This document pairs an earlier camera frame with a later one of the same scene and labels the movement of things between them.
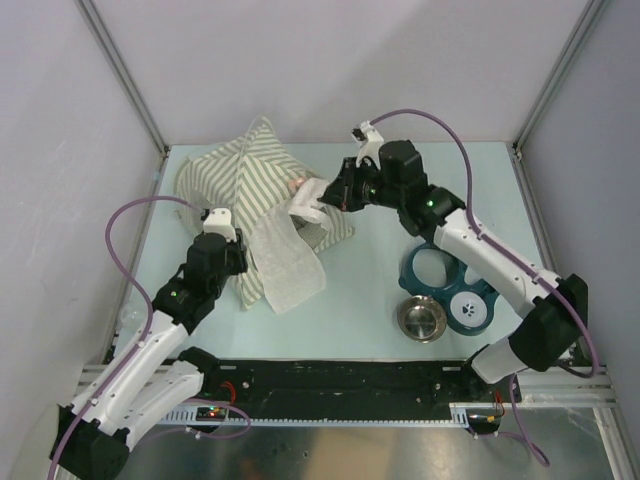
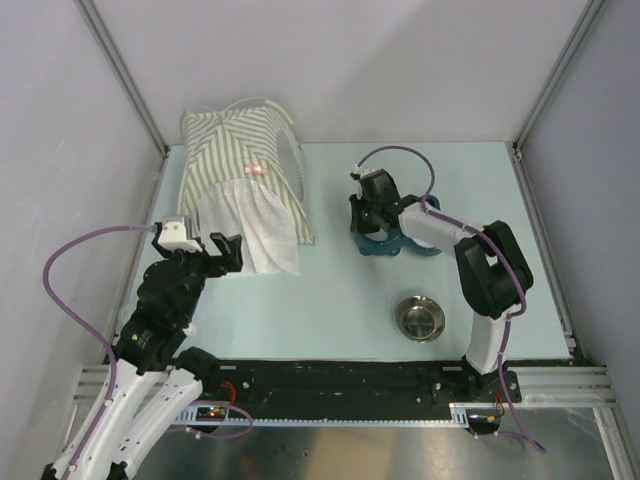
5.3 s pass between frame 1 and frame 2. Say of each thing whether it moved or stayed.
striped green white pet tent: moved
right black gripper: moved
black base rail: stayed
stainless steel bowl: stayed
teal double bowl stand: moved
